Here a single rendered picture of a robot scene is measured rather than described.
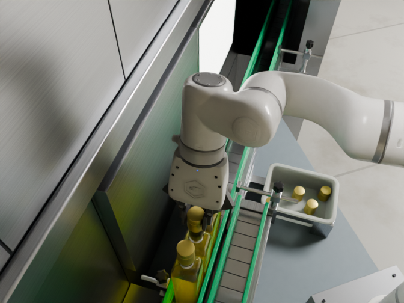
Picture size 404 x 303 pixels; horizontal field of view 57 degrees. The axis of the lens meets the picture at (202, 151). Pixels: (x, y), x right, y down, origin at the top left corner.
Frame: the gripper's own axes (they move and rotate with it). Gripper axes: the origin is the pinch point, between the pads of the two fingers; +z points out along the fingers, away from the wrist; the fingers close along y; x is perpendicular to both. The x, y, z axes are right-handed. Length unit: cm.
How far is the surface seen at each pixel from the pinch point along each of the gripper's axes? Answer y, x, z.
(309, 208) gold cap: 26, 41, 28
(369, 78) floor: 66, 229, 61
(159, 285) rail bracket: -6.4, -2.3, 23.0
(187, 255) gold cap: 0.6, -6.4, 4.1
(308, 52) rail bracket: 15, 89, -2
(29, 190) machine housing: -15.2, -22.2, -20.9
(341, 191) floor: 53, 127, 88
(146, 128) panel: -12.3, 5.2, -13.5
